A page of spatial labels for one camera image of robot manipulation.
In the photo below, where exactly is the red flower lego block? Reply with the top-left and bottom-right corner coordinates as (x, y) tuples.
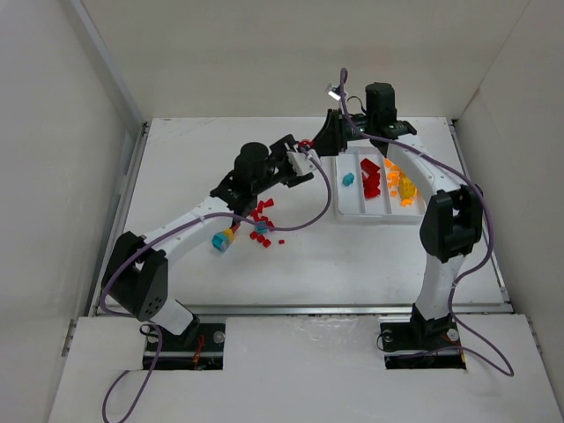
(299, 139), (312, 149)

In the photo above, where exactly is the teal lego brick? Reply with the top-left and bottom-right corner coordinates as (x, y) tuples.
(342, 173), (355, 187)

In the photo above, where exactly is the red sloped lego block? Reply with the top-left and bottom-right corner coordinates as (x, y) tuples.
(360, 158), (381, 176)

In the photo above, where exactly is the small teal lego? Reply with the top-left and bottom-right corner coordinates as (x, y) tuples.
(255, 222), (269, 234)

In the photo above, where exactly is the yellow butterfly lego block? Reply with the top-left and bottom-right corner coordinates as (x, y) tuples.
(397, 176), (417, 200)

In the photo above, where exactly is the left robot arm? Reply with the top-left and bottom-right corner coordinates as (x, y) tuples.
(100, 135), (320, 347)

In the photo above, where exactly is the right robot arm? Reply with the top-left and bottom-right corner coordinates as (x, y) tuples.
(313, 83), (483, 353)

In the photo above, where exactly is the white divided tray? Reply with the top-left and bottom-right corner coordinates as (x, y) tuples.
(333, 147), (425, 225)

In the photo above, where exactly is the orange lego in tray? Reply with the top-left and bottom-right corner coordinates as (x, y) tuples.
(387, 173), (399, 189)

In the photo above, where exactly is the red lego brick pair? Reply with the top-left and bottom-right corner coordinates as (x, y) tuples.
(256, 234), (271, 248)

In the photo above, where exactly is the teal yellow lego stack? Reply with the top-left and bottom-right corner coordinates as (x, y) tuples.
(211, 226), (238, 253)

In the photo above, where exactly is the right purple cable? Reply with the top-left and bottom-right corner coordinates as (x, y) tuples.
(338, 68), (516, 378)

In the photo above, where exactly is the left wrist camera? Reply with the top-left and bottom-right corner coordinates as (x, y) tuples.
(286, 150), (321, 176)

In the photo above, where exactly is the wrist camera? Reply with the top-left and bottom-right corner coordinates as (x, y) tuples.
(286, 150), (321, 176)
(326, 84), (342, 101)

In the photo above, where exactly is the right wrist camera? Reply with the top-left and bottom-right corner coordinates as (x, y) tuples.
(326, 84), (342, 101)

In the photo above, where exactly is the aluminium rail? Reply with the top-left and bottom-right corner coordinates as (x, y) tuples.
(188, 302), (514, 316)

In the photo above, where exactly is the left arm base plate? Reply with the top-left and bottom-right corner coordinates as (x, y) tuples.
(154, 323), (226, 371)

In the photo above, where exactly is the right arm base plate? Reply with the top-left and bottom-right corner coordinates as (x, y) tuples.
(379, 322), (466, 370)

